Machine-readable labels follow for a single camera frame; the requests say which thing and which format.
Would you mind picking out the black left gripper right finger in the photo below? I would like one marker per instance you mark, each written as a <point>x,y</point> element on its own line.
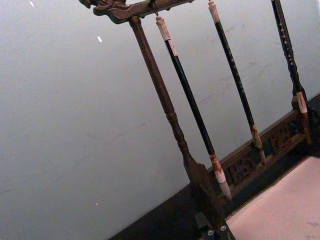
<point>223,233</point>

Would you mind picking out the carved dark wooden brush rack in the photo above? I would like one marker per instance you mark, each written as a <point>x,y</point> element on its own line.
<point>152,67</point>

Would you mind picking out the black table cloth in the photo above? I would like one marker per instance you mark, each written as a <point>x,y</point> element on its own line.
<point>162,220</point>

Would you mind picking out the black brush with white label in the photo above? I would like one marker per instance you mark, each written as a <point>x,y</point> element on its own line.
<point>186,87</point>

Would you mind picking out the slim black calligraphy brush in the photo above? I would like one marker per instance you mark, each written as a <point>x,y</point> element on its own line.
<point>232,65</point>

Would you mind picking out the pale felt writing mat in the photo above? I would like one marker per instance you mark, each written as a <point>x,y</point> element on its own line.
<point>275,205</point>

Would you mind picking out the plain pale wall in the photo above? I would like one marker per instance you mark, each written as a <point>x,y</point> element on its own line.
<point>62,112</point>

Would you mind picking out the thick black calligraphy brush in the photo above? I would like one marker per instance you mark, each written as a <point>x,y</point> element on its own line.
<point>287,50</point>

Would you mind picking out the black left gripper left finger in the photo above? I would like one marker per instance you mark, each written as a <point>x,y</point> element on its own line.
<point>205,230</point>

